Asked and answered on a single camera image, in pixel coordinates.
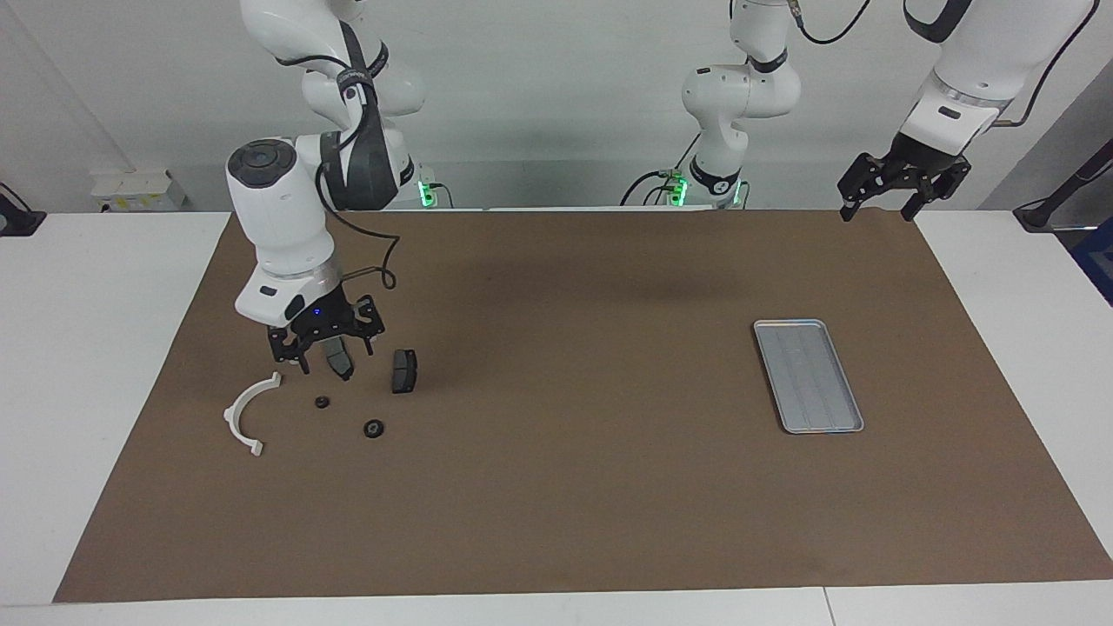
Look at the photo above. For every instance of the brown table mat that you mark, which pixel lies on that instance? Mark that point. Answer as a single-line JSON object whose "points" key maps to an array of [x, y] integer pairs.
{"points": [[556, 487]]}

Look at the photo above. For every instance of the curved dark grey brake pad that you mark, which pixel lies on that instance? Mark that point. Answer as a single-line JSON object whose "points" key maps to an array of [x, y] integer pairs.
{"points": [[341, 365]]}

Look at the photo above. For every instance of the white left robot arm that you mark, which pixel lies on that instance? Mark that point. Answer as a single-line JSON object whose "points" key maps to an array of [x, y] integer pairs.
{"points": [[983, 61]]}

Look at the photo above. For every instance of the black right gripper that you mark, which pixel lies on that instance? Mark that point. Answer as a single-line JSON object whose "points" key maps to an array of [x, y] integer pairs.
{"points": [[323, 320]]}

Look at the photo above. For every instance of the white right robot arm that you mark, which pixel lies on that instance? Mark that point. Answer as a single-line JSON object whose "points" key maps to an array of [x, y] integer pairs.
{"points": [[278, 217]]}

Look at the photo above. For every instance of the white power strip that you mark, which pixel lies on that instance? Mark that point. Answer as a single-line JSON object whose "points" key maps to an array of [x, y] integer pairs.
{"points": [[130, 187]]}

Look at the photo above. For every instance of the white curved plastic bracket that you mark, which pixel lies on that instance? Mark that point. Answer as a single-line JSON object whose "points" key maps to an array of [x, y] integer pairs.
{"points": [[230, 419]]}

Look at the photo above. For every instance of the rectangular dark grey brake pad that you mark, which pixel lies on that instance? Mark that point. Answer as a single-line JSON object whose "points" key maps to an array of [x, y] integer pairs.
{"points": [[404, 372]]}

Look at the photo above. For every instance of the large black bearing gear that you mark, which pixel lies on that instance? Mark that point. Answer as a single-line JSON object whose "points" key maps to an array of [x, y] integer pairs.
{"points": [[374, 429]]}

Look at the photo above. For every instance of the blue box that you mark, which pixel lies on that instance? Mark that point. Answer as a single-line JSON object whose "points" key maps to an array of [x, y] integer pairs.
{"points": [[1100, 261]]}

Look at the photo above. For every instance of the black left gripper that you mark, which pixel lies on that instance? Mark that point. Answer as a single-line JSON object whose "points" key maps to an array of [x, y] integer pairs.
{"points": [[913, 161]]}

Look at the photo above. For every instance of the black angled stand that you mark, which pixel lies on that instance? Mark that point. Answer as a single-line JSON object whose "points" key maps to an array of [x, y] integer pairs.
{"points": [[1035, 216]]}

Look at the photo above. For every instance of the silver metal tray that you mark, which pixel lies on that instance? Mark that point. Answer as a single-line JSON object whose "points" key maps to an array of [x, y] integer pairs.
{"points": [[809, 374]]}

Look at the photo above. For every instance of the black table clamp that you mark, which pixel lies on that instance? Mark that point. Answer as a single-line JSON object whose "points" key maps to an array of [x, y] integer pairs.
{"points": [[17, 222]]}

